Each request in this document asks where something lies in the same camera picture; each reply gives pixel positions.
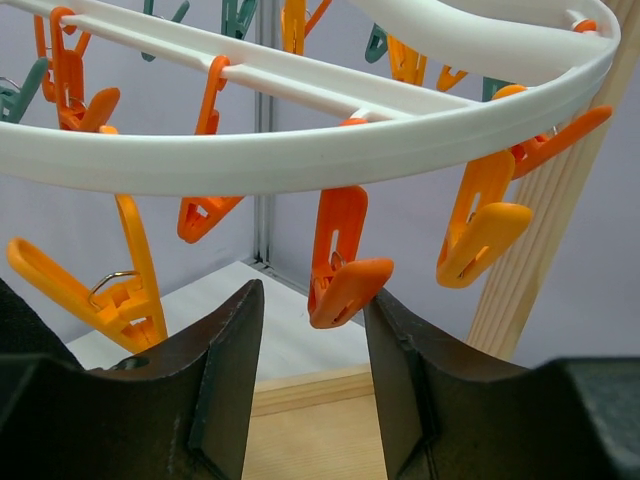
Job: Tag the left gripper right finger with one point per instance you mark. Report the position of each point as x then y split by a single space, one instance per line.
449 411

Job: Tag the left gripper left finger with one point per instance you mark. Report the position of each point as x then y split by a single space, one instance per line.
179 410

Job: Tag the white round clip hanger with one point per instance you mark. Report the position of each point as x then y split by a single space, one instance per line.
554 55

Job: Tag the wooden hanger rack frame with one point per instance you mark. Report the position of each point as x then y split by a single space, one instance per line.
326 427

